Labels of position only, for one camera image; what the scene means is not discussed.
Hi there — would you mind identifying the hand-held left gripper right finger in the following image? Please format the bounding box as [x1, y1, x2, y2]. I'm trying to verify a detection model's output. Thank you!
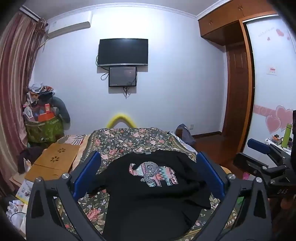
[192, 152, 273, 241]

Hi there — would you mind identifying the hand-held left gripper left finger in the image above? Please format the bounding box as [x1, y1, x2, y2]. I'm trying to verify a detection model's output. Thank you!
[25, 151, 109, 241]

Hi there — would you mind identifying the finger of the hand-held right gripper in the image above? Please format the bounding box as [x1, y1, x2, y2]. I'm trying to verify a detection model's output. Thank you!
[247, 138, 290, 163]
[233, 153, 289, 179]

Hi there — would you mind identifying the black elephant print t-shirt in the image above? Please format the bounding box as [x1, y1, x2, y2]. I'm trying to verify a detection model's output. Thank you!
[87, 150, 212, 241]

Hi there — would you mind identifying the green bottle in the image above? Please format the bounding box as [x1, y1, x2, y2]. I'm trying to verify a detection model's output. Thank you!
[281, 123, 292, 148]

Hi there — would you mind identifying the light bed sheet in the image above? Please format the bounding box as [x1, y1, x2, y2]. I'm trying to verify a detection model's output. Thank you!
[171, 137, 200, 158]

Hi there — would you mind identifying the wooden folding table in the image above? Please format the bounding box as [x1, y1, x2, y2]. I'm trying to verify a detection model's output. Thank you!
[24, 143, 80, 183]

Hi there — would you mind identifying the striped cloth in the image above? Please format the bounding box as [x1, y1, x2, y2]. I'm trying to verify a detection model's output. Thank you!
[57, 134, 86, 146]

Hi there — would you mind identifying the purple cloth on chair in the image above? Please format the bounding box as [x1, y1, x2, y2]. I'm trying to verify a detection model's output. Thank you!
[174, 123, 196, 144]

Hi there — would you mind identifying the white heart-decorated wardrobe door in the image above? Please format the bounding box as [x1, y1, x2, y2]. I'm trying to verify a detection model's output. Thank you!
[242, 14, 296, 151]

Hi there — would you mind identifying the brown wooden door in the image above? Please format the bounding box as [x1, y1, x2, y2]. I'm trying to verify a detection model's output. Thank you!
[222, 20, 255, 142]

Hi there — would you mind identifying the floral bed blanket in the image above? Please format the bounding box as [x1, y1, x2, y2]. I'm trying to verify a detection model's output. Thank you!
[53, 127, 238, 241]

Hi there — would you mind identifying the dark cloth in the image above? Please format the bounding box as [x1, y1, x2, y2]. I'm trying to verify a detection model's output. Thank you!
[18, 146, 48, 174]

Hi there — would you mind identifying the green patterned bag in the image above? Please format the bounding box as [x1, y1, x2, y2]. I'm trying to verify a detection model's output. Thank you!
[25, 117, 65, 143]

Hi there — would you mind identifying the yellow curved foam tube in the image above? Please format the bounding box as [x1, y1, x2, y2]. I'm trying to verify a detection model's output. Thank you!
[106, 113, 137, 128]

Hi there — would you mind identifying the pile of papers and boxes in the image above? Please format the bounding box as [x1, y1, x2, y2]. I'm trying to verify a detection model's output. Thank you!
[6, 178, 35, 233]

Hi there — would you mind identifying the orange box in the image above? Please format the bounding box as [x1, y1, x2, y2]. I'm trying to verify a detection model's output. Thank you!
[38, 104, 55, 121]

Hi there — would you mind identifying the pile of mixed clutter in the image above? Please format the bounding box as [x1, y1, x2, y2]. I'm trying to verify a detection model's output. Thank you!
[23, 82, 56, 122]

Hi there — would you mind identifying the wooden overhead cabinet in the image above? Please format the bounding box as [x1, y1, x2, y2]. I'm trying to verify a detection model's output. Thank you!
[198, 0, 280, 46]

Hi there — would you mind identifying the striped pink curtain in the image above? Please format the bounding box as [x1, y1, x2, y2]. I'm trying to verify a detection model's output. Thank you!
[0, 10, 48, 193]

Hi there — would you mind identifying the white air conditioner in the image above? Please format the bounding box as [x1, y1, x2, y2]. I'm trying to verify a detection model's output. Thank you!
[45, 11, 92, 39]

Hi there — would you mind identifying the small wall-mounted monitor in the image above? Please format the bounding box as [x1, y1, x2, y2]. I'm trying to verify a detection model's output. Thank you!
[109, 66, 138, 88]

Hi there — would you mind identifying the wall-mounted black television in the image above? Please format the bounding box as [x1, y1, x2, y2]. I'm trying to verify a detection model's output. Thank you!
[97, 39, 149, 67]

